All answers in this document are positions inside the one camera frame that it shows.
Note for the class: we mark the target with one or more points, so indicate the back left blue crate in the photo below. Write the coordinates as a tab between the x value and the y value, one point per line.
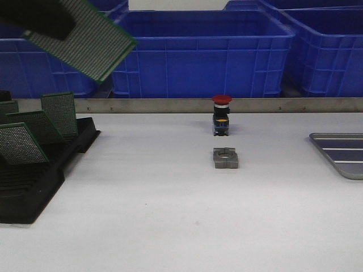
111	5

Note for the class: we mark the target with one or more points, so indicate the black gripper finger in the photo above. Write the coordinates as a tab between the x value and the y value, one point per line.
48	18

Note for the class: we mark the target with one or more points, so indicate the grey metal mounting block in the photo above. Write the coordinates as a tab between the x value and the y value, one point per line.
225	158

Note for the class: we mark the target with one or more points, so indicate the black slotted board rack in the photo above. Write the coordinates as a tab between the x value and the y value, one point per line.
27	189

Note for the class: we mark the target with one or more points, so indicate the blue plastic crate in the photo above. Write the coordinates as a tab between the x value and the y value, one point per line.
325	59
29	72
199	54

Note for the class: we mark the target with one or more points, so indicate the left blue plastic crate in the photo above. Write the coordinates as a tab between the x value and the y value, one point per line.
29	72

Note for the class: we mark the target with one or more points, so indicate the grey metal tray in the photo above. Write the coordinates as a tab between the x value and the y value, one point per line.
342	150

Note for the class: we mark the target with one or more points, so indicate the back right blue crate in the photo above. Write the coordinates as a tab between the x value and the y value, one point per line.
292	4

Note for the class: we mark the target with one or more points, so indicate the upright green circuit board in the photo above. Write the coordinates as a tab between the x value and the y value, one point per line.
60	108

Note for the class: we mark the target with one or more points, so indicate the centre blue plastic crate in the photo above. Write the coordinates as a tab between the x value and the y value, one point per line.
199	54

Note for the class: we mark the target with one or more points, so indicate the red emergency stop button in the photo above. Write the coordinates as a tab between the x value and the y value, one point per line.
220	115

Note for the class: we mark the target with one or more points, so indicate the foremost green circuit board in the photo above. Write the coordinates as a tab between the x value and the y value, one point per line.
96	45

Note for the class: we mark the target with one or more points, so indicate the right blue plastic crate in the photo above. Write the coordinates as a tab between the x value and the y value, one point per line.
325	59

